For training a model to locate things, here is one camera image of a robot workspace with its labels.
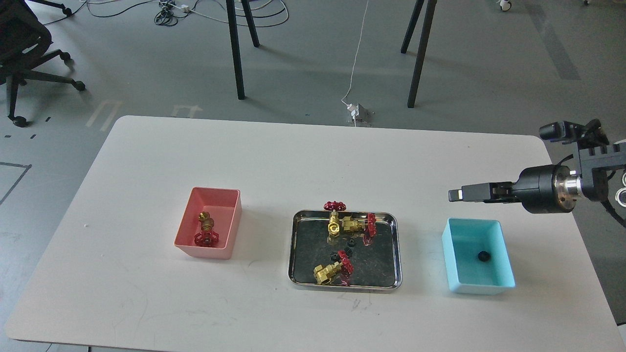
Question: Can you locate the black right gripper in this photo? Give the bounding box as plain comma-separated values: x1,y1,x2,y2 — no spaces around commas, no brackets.
448,165,559,214

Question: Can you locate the brass valve red handle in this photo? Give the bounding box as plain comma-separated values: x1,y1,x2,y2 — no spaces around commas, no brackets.
194,211,220,247
324,201,346,242

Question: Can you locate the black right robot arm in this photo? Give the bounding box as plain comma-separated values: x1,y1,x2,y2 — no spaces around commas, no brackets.
448,142,625,226

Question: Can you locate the blue plastic box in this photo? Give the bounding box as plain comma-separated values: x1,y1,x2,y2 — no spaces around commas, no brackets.
441,218,516,295

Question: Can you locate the brass valve lying top right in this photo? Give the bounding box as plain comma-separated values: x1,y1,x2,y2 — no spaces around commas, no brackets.
340,213,378,238

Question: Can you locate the brass valve lying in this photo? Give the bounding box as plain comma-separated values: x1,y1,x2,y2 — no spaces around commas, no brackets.
313,250,354,285
340,213,378,238

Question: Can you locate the brass valve lying bottom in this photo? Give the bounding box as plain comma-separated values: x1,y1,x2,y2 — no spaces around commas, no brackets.
313,250,354,285

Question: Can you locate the pink plastic box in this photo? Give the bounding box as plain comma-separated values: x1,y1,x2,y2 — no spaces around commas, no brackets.
174,187,242,259

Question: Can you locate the stainless steel tray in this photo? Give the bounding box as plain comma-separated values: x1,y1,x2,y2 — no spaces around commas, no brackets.
288,210,402,290

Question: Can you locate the black table leg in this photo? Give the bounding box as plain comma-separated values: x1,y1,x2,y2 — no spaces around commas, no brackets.
241,0,260,47
226,0,246,100
407,0,437,109
400,0,425,54

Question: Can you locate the white plug floor socket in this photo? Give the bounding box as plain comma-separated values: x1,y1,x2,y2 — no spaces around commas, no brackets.
346,103,372,127

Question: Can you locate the white caster top right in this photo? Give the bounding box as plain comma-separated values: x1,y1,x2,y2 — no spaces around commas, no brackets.
498,0,512,12

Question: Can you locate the black table leg right rear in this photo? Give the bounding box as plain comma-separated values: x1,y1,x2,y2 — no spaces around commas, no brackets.
400,0,425,54

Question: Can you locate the black table leg left rear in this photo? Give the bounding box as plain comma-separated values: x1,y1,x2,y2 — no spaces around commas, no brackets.
241,0,260,47

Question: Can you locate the black office chair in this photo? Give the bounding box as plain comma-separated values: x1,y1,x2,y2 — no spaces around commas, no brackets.
0,0,86,128

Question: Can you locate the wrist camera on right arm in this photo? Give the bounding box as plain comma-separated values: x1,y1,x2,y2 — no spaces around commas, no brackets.
539,119,609,149

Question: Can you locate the white cable on floor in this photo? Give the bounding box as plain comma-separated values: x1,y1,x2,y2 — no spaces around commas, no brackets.
341,0,370,108

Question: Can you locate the upright brass valve red handle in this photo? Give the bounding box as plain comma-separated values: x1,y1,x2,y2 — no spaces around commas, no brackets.
324,201,346,242

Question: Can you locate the bundle of floor cables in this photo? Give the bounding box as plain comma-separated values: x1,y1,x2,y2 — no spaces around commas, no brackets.
78,0,290,27

